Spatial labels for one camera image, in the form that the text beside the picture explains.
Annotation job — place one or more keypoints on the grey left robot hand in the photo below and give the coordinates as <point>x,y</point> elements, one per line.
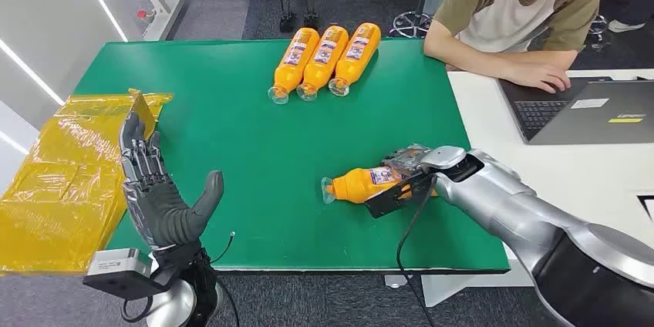
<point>163,212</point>

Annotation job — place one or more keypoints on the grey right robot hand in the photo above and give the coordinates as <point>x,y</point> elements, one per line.
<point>406,158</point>

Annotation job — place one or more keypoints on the person's right hand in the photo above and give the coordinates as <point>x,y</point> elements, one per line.
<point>541,77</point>

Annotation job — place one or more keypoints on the orange juice bottle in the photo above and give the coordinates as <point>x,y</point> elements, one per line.
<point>352,187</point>
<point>355,54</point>
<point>294,61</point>
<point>323,59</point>

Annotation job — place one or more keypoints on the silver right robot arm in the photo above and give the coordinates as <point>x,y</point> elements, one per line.
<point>536,222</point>

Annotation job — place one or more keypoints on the grey laptop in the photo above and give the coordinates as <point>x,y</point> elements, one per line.
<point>587,115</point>

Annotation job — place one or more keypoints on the chrome chair base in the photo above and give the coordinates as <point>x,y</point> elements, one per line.
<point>599,28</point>

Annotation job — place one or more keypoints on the person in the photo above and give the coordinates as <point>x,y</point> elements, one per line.
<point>500,8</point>

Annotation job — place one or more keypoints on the white shoe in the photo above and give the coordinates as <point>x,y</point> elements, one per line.
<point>624,26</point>

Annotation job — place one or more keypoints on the yellow film wrapped cardboard box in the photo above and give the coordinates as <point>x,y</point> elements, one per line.
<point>61,187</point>

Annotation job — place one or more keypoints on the green table mat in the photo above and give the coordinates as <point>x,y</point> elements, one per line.
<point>265,135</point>

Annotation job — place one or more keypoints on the black framed device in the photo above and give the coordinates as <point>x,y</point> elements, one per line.
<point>648,207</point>

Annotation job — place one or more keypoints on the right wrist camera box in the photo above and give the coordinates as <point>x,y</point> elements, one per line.
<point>393,199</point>

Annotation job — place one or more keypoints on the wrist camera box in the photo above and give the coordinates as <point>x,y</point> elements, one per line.
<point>393,199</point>
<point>115,271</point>

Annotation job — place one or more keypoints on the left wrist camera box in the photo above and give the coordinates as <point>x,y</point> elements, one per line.
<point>115,271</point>

